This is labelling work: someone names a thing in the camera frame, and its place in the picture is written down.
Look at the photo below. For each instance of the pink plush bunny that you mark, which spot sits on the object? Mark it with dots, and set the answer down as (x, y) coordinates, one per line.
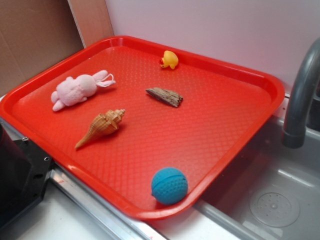
(77, 90)

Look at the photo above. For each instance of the brown cardboard panel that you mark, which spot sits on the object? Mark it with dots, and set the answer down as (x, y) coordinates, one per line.
(37, 34)

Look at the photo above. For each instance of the brown wood piece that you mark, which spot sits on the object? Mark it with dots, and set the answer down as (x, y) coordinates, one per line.
(166, 96)

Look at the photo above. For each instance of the blue dimpled ball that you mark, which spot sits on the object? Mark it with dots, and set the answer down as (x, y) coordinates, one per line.
(169, 186)

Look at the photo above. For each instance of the red plastic tray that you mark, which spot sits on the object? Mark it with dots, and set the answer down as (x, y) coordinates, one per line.
(223, 107)

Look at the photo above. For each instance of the yellow rubber duck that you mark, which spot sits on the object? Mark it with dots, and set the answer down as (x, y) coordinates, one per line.
(169, 59)

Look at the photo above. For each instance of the grey toy sink basin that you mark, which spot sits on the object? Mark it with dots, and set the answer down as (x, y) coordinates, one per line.
(268, 191)

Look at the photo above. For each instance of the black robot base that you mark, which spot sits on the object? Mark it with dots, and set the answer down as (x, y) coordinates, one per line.
(24, 171)

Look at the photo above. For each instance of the grey toy faucet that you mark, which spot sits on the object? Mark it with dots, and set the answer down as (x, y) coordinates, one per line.
(303, 110)

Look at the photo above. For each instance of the tan conch seashell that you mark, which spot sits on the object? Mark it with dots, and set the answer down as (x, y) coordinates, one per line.
(103, 124)

